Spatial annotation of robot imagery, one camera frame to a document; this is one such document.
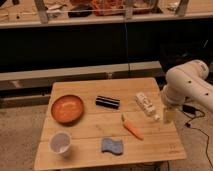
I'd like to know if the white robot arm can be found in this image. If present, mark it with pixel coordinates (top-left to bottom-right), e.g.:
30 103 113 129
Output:
160 60 213 123

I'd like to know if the black power adapter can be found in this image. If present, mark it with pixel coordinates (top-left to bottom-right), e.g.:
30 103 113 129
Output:
182 105 196 114

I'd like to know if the white plastic bottle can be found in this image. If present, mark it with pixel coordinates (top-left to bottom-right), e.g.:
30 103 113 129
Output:
135 92 160 121

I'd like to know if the black floor cable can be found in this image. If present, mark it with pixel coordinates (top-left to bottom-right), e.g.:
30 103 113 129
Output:
180 105 213 169

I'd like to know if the black hanging cable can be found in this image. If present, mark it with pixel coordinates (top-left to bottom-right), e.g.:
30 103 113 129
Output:
123 16 132 79

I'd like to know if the blue sponge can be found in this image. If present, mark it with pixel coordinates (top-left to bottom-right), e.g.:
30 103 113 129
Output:
101 138 124 155

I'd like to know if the black striped box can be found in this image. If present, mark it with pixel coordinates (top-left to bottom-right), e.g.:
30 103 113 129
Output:
95 96 120 109

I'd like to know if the orange bowl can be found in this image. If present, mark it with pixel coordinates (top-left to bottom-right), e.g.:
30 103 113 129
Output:
51 95 84 124

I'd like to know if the white paper cup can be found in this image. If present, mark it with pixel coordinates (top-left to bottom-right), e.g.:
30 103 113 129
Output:
49 132 71 158

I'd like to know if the wooden shelf bench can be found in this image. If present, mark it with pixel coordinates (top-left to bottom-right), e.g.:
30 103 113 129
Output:
0 0 213 29

